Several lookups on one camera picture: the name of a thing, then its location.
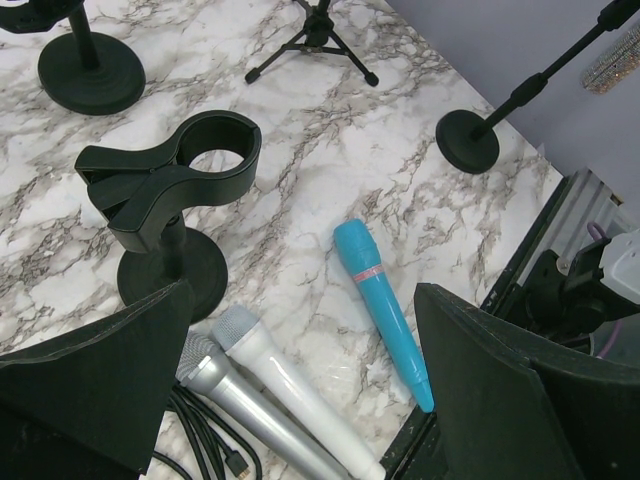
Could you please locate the shock mount round-base stand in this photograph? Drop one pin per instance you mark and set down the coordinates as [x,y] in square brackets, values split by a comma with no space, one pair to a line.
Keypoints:
[84,71]

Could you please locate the silver microphone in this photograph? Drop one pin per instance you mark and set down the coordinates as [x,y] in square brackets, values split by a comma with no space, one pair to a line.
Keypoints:
[205,370]

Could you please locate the glitter microphone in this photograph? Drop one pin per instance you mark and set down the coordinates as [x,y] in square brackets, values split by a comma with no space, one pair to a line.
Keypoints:
[614,64]

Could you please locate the tripod shock mount stand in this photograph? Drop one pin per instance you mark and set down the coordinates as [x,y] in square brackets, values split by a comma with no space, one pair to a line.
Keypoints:
[316,36]

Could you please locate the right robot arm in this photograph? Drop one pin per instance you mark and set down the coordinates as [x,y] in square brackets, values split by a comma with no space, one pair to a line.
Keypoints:
[600,286]

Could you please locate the teal microphone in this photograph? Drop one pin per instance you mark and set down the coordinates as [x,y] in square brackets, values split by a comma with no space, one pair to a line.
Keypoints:
[361,258]

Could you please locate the white microphone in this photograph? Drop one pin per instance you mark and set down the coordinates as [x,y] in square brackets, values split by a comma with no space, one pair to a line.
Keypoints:
[248,342]

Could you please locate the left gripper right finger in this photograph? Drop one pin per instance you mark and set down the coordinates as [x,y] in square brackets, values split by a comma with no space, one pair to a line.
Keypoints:
[513,405]

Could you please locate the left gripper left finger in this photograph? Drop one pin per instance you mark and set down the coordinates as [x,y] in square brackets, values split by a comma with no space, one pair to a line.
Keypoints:
[88,404]

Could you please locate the clip round-base stand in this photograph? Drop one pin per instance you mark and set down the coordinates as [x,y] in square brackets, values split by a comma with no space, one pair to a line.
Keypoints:
[210,160]
[468,141]

